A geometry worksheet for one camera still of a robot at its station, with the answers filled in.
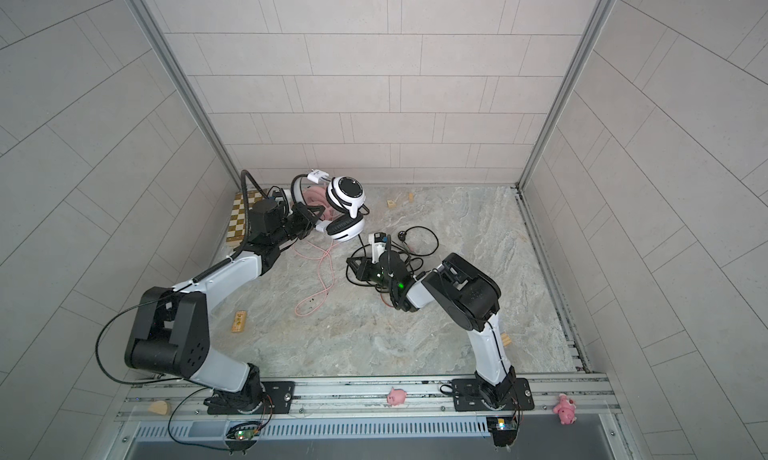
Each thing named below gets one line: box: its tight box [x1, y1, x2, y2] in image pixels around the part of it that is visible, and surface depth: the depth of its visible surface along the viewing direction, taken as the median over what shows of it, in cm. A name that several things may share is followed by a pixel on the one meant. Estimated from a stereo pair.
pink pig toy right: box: [553, 393, 577, 425], surface depth 69 cm
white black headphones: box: [291, 169, 370, 241], surface depth 72 cm
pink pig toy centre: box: [387, 386, 407, 406], surface depth 72 cm
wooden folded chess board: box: [226, 189, 264, 243], surface depth 104 cm
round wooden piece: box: [148, 400, 168, 415], surface depth 70 cm
